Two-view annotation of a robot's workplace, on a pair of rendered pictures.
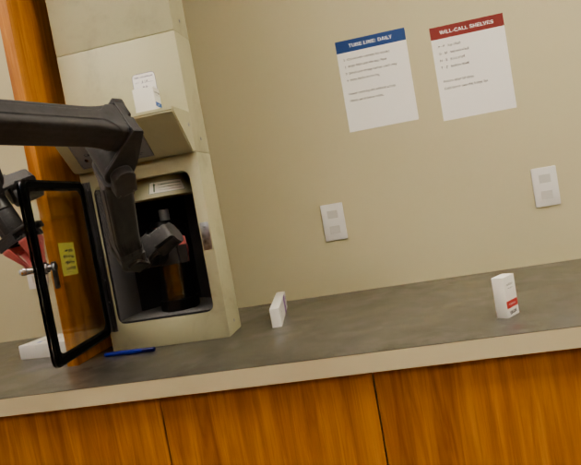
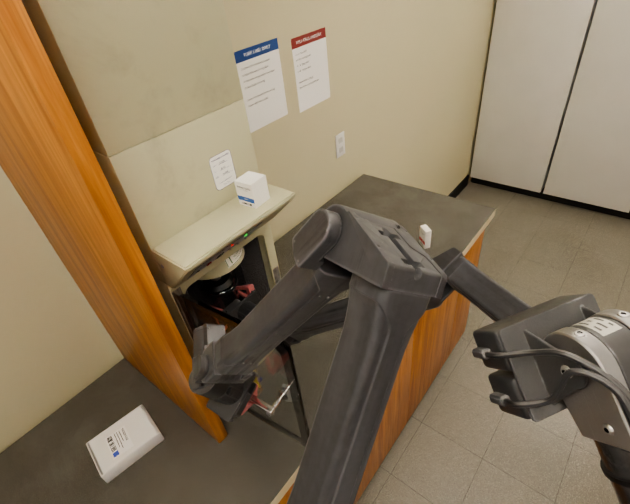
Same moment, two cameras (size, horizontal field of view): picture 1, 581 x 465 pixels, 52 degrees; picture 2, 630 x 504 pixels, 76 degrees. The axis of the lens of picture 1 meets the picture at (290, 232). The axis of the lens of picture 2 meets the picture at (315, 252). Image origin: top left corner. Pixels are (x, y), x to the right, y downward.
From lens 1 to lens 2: 146 cm
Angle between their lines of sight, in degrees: 63
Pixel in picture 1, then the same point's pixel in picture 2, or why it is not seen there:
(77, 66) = (142, 163)
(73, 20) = (124, 99)
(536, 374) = not seen: hidden behind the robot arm
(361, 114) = (256, 116)
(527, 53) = (334, 58)
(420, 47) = (286, 55)
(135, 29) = (205, 102)
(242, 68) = not seen: hidden behind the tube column
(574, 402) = not seen: hidden behind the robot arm
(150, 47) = (224, 122)
